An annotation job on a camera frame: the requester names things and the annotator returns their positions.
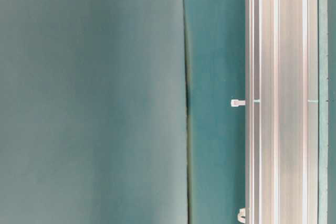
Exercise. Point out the large aluminium extrusion rail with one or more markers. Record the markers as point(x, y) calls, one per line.
point(282, 111)

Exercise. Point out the white middle cable tie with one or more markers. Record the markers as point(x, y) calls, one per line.
point(237, 103)

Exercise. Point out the white cable tie near end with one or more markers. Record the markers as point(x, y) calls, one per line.
point(243, 215)

